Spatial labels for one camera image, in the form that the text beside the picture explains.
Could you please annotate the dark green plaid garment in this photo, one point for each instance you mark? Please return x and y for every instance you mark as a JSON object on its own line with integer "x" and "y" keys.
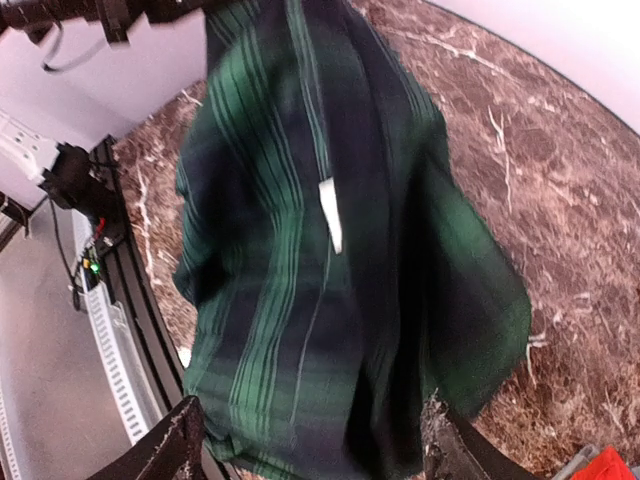
{"x": 340, "y": 276}

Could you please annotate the white slotted cable duct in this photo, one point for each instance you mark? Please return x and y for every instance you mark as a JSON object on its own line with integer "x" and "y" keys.
{"x": 130, "y": 388}

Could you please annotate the black front rail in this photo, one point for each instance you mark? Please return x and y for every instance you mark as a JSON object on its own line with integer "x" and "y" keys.
{"x": 126, "y": 275}

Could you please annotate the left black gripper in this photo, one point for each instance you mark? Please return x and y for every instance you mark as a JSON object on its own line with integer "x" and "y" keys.
{"x": 37, "y": 17}

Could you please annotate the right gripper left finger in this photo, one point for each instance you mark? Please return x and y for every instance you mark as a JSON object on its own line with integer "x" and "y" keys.
{"x": 172, "y": 448}

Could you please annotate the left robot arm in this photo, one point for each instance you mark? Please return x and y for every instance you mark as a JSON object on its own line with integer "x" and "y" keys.
{"x": 77, "y": 71}

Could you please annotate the red t-shirt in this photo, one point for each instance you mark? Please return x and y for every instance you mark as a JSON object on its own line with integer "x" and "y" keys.
{"x": 608, "y": 465}

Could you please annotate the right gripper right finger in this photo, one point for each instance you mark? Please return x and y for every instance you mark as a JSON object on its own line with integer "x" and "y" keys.
{"x": 454, "y": 449}

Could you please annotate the grey folded garment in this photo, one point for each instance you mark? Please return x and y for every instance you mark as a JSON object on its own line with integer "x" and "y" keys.
{"x": 578, "y": 462}

